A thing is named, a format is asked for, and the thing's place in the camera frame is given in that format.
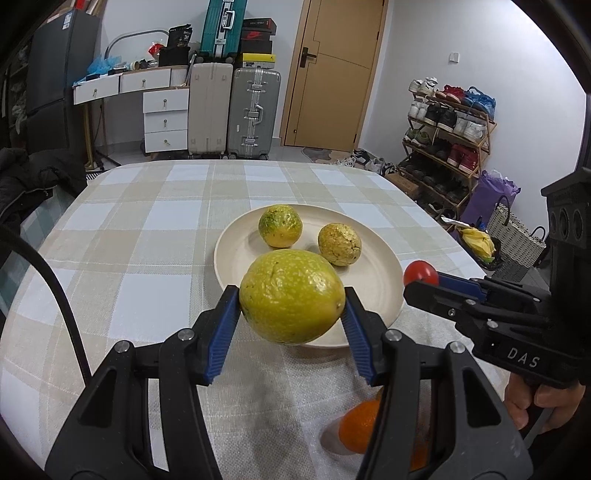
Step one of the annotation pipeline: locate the grey woven basket bag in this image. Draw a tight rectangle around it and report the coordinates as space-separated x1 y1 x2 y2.
486 196 549 267

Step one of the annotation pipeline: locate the orange tangerine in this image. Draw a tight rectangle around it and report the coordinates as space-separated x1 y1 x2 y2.
338 399 384 456

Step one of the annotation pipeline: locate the white desk with drawers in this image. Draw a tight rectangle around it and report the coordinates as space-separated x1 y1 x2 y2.
71 65 191 168

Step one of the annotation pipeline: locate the dark grey fridge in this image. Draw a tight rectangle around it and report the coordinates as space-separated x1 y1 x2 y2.
23 9 101 153

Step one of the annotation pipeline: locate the silver suitcase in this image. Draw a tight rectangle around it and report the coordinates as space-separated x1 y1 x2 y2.
226 67 281 161

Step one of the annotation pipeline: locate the wooden door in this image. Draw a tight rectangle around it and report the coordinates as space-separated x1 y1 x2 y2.
279 0 389 153

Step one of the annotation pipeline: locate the teal suitcase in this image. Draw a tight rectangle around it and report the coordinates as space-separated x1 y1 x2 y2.
200 0 249 58

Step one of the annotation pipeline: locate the brown cardboard box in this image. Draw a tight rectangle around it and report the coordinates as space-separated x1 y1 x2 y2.
385 173 422 200

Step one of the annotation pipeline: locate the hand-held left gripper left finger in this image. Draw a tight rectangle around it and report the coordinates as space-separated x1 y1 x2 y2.
44 285 243 480

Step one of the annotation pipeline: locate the black cable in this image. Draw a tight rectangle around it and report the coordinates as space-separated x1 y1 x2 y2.
0 226 93 384

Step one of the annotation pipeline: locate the beige checked tablecloth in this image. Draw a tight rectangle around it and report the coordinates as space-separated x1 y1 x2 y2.
0 159 509 480

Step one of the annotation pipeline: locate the blue plastic bag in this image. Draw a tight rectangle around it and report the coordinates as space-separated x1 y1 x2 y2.
87 55 122 78

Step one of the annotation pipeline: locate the beige suitcase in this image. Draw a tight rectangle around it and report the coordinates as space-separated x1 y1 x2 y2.
188 62 234 158

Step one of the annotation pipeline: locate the red cherry tomato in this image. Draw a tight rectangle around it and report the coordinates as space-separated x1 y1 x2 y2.
403 260 439 287

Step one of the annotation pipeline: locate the black foil bag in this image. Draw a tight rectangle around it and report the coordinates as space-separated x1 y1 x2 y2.
167 24 193 48

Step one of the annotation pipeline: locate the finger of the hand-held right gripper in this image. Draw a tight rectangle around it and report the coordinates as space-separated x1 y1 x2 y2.
436 271 552 303
403 281 550 334

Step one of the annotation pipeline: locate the purple bag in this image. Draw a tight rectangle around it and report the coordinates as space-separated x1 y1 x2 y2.
461 170 522 230

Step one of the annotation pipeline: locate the white drawer cabinet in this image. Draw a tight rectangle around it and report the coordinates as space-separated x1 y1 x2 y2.
143 88 190 152

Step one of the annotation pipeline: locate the round beige plate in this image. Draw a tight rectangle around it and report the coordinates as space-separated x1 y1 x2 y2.
213 203 406 349

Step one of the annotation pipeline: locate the black shoe box red stripe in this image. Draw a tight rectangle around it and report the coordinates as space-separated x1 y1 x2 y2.
242 18 278 34

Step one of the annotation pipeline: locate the grey curved metal tube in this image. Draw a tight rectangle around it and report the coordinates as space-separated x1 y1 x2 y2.
106 29 168 58

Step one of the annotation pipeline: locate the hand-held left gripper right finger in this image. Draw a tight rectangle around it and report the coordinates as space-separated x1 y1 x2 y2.
342 287 536 480

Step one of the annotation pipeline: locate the scattered white sneakers group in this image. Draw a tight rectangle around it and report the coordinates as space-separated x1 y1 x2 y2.
331 148 387 175

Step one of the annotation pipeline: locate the shoe rack with shoes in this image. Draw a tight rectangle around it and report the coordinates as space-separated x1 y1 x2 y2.
399 78 497 215

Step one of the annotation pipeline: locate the beige door mat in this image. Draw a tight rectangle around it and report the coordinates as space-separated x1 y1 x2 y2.
301 147 343 165

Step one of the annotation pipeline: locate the wooden shoe rack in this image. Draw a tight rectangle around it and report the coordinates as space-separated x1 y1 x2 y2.
398 90 498 220

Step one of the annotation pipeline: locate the person's right hand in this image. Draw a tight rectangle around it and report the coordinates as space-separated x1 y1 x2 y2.
504 375 588 433

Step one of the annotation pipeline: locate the small green-yellow citrus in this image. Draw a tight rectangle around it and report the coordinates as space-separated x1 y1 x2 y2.
257 204 304 249

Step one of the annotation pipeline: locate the yellow speckled citrus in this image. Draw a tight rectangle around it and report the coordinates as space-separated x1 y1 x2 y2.
318 223 362 267

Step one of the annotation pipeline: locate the dark open shelf cabinet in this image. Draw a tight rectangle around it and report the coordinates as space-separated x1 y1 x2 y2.
0 41 31 149

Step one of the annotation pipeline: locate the black jacket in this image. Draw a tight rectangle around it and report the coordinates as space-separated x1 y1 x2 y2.
0 147 88 222

